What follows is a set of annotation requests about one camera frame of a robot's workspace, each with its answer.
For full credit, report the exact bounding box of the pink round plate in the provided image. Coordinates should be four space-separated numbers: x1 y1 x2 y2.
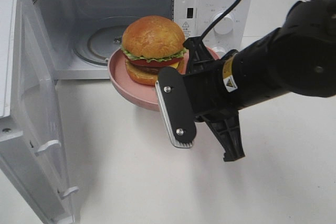
107 47 221 112

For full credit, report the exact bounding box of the white warning label sticker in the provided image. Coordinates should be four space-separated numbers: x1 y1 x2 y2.
178 18 195 39

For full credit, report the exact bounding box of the white microwave knob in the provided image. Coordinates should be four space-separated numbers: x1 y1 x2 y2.
212 46 227 58
214 14 234 35

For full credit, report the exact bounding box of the white microwave door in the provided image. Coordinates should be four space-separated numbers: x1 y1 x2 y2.
1 0 79 223

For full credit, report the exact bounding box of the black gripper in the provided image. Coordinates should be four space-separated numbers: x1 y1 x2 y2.
183 36 245 162

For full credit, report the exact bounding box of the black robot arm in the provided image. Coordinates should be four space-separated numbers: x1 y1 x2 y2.
184 0 335 162

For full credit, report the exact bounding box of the burger with lettuce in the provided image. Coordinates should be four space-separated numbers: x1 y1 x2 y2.
121 15 187 86

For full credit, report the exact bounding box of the glass microwave turntable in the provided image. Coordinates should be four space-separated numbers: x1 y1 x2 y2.
72 16 139 66

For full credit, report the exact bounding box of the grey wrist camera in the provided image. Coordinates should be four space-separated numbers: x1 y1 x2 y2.
155 67 197 148

